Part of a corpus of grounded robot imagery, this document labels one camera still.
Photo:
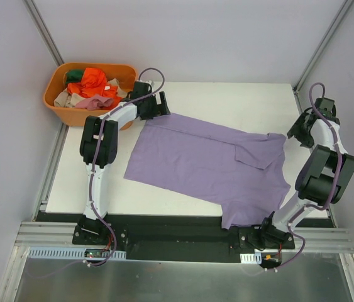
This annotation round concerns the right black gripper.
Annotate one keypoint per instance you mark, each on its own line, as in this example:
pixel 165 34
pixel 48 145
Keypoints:
pixel 301 128

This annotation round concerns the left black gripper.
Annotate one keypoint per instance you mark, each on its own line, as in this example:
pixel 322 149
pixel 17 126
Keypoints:
pixel 156 105

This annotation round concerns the purple t shirt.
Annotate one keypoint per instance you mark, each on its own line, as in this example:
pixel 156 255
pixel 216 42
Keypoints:
pixel 242 172

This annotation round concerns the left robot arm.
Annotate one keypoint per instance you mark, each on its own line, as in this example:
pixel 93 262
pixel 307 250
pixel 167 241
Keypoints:
pixel 99 148

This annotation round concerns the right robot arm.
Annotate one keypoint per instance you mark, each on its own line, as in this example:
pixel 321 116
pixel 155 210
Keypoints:
pixel 323 178

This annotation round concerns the pink t shirt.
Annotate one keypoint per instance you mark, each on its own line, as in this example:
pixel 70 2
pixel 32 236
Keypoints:
pixel 94 103

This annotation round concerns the orange t shirt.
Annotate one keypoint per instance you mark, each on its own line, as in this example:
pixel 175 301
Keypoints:
pixel 93 77

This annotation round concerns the green t shirt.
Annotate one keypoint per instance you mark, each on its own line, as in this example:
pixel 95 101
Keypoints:
pixel 73 76

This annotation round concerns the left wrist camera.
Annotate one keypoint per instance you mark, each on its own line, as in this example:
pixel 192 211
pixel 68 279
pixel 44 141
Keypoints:
pixel 150 83

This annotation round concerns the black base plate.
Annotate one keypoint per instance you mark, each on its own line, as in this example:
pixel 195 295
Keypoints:
pixel 174 238

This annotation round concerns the right aluminium frame post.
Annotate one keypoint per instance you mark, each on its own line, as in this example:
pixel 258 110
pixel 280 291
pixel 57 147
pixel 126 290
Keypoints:
pixel 324 43

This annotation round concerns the aluminium frame post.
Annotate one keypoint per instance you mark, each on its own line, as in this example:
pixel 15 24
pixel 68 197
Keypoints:
pixel 324 43
pixel 43 31

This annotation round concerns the left aluminium frame post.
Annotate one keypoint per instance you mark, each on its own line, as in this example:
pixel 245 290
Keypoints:
pixel 43 31

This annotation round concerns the right white cable duct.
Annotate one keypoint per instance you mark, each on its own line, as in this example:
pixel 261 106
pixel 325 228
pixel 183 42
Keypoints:
pixel 254 258

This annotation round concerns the white cable duct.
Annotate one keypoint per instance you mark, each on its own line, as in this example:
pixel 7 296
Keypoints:
pixel 68 253
pixel 254 258

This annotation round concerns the left white cable duct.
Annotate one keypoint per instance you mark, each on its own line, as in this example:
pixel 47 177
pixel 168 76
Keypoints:
pixel 68 253

